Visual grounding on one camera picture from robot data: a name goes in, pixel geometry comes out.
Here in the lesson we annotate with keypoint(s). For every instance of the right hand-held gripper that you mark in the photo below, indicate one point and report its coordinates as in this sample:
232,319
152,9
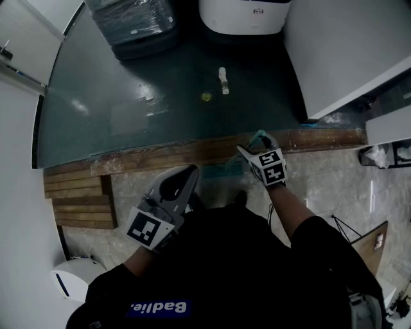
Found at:
271,168

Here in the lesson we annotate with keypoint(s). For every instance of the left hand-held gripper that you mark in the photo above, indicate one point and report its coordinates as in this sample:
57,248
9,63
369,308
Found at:
144,226

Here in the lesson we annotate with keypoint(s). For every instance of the teal mop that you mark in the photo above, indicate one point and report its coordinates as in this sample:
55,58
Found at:
224,170

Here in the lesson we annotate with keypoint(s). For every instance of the person's right forearm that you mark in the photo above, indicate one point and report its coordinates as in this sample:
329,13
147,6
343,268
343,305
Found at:
289,212

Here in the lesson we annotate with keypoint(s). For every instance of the grey shoulder pack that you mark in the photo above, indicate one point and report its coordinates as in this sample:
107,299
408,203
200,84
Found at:
364,311

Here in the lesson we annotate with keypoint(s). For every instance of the person's left forearm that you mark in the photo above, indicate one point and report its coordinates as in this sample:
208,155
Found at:
138,261

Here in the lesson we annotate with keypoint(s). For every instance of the worn wooden floor ledge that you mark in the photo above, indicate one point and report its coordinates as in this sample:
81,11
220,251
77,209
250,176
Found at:
192,152

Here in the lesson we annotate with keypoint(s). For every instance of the person's black shoe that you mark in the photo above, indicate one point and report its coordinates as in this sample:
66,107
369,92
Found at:
240,197

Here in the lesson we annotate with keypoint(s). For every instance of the teal tape strip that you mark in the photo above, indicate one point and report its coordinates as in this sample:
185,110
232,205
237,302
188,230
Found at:
311,124

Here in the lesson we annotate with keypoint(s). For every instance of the yellow scrap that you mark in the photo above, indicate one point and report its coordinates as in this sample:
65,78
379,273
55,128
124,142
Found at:
206,96

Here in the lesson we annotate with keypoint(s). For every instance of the small white bottle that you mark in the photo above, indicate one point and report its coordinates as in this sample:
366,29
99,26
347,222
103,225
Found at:
224,80

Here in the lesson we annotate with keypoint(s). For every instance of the person's black shirt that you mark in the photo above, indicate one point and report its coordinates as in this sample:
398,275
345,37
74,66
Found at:
224,273

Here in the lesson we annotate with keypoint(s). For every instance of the white plastic bag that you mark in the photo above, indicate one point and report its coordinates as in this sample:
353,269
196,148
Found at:
379,155

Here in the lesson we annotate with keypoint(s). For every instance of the white round machine blue stripe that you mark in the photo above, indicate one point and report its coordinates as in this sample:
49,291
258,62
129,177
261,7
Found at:
77,276

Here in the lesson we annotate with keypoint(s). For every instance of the white and black robot machine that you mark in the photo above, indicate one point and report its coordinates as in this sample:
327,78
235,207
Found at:
244,16

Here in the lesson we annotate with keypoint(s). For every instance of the white jug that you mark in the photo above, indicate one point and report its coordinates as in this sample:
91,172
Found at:
404,153

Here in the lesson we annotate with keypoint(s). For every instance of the small flat box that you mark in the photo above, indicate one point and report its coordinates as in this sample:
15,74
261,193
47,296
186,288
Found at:
379,242

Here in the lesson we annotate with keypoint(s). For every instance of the brown wooden table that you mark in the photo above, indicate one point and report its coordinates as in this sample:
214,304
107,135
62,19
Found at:
369,254

